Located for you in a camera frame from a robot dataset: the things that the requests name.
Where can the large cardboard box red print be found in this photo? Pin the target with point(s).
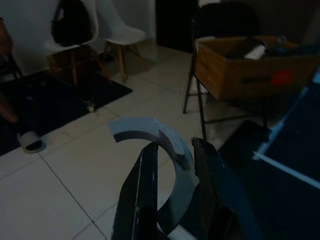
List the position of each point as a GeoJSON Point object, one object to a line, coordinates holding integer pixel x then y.
{"type": "Point", "coordinates": [235, 75]}

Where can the dark blue carpet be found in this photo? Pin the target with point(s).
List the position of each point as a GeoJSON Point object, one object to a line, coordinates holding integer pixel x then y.
{"type": "Point", "coordinates": [287, 200]}

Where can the black folding chair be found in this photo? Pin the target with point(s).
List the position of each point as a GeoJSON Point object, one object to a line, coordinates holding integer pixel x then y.
{"type": "Point", "coordinates": [225, 20]}

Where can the black backpack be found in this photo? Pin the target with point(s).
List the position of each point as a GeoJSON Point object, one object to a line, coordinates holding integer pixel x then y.
{"type": "Point", "coordinates": [71, 23]}

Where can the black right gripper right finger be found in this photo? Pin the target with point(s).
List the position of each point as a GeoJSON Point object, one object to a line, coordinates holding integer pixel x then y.
{"type": "Point", "coordinates": [217, 195]}

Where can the white paper roll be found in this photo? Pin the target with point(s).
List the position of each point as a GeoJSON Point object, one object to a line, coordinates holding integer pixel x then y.
{"type": "Point", "coordinates": [255, 53]}

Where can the white chair wooden legs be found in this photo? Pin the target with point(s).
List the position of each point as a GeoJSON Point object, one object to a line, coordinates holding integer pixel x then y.
{"type": "Point", "coordinates": [125, 33]}
{"type": "Point", "coordinates": [82, 47]}

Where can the dark floor mat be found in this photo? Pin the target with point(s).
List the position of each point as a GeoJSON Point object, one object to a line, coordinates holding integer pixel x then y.
{"type": "Point", "coordinates": [62, 102]}

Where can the small crumpled floor litter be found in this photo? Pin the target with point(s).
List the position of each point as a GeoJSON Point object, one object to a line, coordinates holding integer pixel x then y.
{"type": "Point", "coordinates": [90, 106]}

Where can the long white floor tape strip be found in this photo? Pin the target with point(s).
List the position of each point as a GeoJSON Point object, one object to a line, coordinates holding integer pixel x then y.
{"type": "Point", "coordinates": [285, 117]}

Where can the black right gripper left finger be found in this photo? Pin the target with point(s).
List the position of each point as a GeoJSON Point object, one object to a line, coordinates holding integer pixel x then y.
{"type": "Point", "coordinates": [140, 190]}

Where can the short white floor tape strip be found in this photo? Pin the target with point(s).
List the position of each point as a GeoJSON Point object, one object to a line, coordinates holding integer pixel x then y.
{"type": "Point", "coordinates": [290, 172]}

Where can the grey slipper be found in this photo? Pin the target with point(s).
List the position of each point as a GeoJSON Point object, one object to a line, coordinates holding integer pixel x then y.
{"type": "Point", "coordinates": [31, 141]}

